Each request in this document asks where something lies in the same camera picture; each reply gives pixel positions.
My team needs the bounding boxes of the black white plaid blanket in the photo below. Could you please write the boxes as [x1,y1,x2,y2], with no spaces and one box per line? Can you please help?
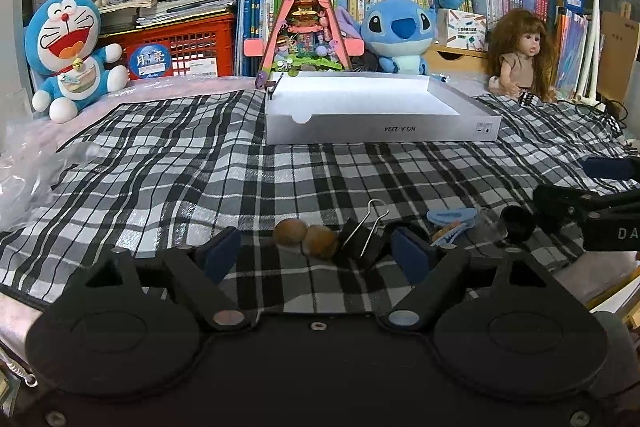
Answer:
[0,88,640,314]

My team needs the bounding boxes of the brown cardboard panel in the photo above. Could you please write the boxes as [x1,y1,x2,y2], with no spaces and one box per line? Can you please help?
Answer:
[597,2,640,106]

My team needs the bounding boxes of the blue hair clip brown trim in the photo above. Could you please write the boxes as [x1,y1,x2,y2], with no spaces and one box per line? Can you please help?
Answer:
[431,222,474,249]

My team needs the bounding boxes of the brown walnut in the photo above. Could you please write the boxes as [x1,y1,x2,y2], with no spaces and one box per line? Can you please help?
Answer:
[272,218,307,249]
[302,225,340,261]

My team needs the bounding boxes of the leaning stack of thin books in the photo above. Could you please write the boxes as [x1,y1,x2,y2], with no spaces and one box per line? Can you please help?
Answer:
[552,6,591,100]

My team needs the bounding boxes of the black cable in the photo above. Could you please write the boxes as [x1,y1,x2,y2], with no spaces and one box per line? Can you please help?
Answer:
[570,99,632,134]

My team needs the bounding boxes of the white lamp stand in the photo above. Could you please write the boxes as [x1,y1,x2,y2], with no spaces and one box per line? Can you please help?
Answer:
[575,0,604,104]

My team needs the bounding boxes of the blue alien plush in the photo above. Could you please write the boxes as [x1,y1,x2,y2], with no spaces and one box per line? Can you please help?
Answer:
[334,0,439,76]

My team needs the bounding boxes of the row of thin blue books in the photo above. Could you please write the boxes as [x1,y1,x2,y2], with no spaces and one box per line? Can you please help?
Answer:
[235,0,291,78]

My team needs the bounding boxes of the pink triangular block house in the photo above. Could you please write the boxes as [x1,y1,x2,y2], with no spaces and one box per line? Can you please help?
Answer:
[244,0,362,88]

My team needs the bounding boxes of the blue robot cat plush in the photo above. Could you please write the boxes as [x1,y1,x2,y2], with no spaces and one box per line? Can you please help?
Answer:
[25,0,130,124]

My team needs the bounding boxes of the large black binder clip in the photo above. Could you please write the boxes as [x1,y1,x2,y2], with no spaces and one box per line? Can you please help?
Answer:
[333,199,390,269]

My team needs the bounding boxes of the red plastic crate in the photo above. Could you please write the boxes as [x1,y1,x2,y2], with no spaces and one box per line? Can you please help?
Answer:
[116,13,236,80]

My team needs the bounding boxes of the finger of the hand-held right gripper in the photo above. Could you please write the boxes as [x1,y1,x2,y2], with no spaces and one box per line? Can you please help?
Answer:
[531,184,640,234]
[581,156,640,182]

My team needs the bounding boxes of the brown haired doll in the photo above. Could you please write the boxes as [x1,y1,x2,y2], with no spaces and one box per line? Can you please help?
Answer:
[486,8,559,104]

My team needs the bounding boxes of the white cardboard box lid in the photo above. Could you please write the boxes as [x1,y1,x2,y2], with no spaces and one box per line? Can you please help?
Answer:
[264,73,503,146]

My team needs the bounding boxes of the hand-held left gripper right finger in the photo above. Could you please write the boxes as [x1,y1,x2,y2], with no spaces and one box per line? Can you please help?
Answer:
[379,227,557,333]

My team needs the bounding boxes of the wooden drawer box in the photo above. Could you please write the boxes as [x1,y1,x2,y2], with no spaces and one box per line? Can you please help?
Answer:
[425,42,494,80]

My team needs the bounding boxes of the clear plastic bag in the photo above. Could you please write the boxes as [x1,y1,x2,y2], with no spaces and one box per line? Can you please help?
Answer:
[0,88,87,233]

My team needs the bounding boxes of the small patterned cardboard box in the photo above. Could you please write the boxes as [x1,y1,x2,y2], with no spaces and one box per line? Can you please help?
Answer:
[436,8,489,53]

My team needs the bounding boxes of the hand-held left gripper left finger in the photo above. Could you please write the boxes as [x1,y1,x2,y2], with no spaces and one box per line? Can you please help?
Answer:
[82,227,252,333]

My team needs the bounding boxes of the light blue hair clip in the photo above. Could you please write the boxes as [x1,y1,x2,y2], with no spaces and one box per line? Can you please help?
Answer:
[426,207,480,226]

